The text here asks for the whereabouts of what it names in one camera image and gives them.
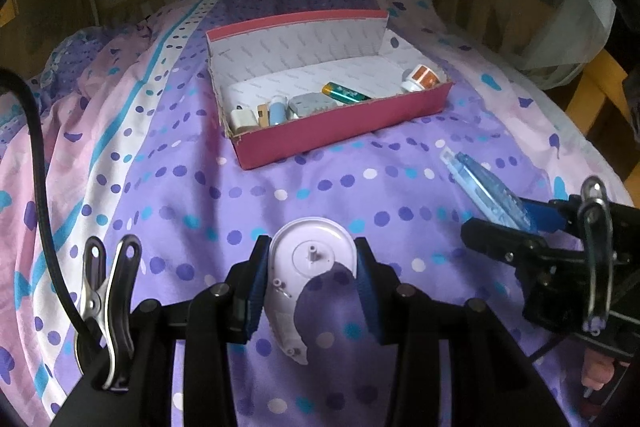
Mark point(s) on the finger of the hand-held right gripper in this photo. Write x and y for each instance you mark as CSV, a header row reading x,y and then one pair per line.
x,y
500,243
545,214

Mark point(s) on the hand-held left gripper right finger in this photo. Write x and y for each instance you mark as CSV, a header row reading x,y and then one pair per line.
x,y
372,302

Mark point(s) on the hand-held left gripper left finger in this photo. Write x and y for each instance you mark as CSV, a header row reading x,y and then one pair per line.
x,y
256,292

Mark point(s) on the blue clear correction tape shell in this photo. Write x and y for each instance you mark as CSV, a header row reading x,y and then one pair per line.
x,y
487,189

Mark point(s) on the white correction tape shell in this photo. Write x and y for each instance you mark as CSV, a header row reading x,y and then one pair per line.
x,y
300,257

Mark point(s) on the pink cardboard box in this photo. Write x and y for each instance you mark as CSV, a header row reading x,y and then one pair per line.
x,y
325,137

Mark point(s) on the white plastic plug adapter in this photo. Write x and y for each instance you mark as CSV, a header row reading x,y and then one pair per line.
x,y
243,119

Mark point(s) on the small wooden block piece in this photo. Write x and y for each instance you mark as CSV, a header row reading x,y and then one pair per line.
x,y
263,114

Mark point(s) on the white bottle with orange label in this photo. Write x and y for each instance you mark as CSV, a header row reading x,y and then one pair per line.
x,y
422,78

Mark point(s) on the grey plastic hook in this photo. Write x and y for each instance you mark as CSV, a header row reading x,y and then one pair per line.
x,y
310,104

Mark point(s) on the green gold battery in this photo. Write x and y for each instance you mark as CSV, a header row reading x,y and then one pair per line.
x,y
347,93

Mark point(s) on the person's right hand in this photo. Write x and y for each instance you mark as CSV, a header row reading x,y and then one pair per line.
x,y
597,372

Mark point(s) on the purple pink dotted quilt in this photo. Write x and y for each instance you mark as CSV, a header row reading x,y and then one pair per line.
x,y
250,207

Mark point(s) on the wooden chair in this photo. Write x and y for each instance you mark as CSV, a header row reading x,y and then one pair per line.
x,y
595,92

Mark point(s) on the white mesh curtain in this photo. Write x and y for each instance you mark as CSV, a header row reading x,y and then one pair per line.
x,y
565,32

